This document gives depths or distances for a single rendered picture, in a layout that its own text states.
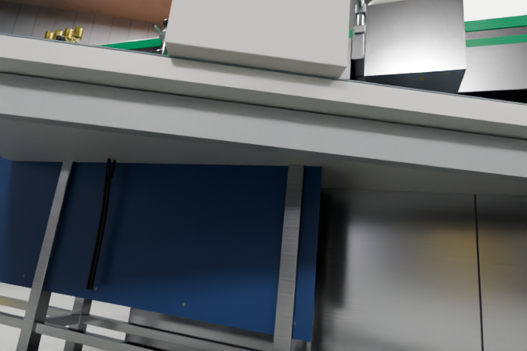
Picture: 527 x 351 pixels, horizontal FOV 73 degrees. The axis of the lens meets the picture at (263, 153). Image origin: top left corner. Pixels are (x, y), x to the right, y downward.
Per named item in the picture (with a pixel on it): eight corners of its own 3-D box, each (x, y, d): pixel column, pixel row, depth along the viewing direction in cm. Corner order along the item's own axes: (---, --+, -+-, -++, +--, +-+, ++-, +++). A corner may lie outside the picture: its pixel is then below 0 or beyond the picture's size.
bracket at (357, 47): (368, 76, 96) (368, 52, 98) (365, 58, 88) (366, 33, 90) (354, 77, 98) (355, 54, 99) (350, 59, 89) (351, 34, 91)
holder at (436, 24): (446, 124, 86) (445, 66, 90) (467, 68, 61) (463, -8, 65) (372, 125, 92) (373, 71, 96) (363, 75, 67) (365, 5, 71)
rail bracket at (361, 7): (369, 56, 100) (370, 17, 103) (364, 19, 85) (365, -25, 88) (357, 57, 101) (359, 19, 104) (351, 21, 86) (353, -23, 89)
